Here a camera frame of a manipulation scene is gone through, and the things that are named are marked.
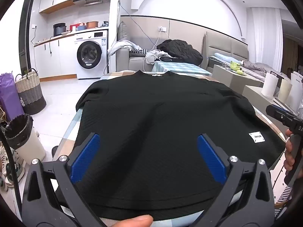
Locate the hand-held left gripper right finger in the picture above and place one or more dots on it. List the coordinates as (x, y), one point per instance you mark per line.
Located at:
(211, 158)

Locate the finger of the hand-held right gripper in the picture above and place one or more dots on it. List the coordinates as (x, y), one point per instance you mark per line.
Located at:
(280, 116)
(279, 107)

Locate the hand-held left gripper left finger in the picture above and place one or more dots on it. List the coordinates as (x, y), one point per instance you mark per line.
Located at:
(85, 158)

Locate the black sweater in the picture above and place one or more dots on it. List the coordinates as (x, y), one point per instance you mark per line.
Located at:
(153, 123)

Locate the person's right hand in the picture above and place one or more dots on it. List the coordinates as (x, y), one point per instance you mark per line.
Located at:
(288, 156)

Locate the person's left hand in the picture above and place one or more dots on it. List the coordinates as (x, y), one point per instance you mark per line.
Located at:
(130, 221)

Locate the cream paper roll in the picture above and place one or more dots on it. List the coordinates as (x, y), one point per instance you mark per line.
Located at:
(284, 91)

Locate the brown blue plaid tablecloth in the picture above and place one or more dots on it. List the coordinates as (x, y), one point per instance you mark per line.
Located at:
(260, 120)

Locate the white paper roll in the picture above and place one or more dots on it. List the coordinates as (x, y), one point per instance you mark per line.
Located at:
(269, 85)
(297, 92)

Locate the beige cabinet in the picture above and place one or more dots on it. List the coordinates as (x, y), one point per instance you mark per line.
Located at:
(232, 80)
(255, 94)

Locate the cream trash bin black liner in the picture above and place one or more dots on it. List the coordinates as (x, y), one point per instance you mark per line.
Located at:
(30, 146)

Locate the green toy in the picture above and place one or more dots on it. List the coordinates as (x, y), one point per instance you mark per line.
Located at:
(236, 66)

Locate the white curtain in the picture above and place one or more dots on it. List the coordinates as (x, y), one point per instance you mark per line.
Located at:
(265, 40)

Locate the light blue pillow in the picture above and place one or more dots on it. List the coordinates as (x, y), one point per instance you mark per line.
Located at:
(222, 57)

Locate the beige bed headboard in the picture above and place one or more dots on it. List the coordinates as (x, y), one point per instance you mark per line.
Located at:
(224, 45)

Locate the woven laundry basket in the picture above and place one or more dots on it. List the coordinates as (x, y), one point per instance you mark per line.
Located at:
(30, 92)

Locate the blue checked tablecloth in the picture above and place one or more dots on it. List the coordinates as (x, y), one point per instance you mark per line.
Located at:
(180, 67)

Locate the purple bag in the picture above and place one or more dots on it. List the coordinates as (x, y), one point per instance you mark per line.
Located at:
(9, 94)

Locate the grey sofa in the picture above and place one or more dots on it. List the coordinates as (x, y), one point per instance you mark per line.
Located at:
(120, 60)

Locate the white lower cabinet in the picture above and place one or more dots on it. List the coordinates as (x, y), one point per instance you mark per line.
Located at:
(56, 56)

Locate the white washing machine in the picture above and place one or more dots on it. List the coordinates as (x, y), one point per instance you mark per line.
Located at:
(92, 52)

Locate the black padded jacket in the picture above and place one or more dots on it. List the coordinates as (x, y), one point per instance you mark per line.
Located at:
(180, 49)

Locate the pale grey clothing pile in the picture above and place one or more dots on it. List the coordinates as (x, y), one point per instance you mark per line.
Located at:
(153, 55)

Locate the light grey garment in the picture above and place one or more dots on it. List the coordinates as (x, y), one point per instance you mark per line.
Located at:
(120, 45)

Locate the houndstooth cushion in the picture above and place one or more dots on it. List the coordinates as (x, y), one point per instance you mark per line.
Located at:
(139, 51)

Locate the blue basin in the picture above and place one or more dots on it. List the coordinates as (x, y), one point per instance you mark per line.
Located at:
(81, 28)

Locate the black cooking pot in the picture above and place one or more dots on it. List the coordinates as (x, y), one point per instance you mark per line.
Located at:
(59, 29)

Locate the red box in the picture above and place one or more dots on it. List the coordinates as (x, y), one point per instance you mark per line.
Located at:
(75, 27)

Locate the grey pillow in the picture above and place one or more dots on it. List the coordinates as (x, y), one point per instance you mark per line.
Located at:
(123, 32)

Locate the copper pot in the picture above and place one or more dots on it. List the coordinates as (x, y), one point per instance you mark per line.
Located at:
(92, 25)

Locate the dark glass door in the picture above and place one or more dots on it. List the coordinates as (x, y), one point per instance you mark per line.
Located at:
(24, 33)

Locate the range hood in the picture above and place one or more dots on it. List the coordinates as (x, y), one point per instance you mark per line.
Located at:
(88, 1)

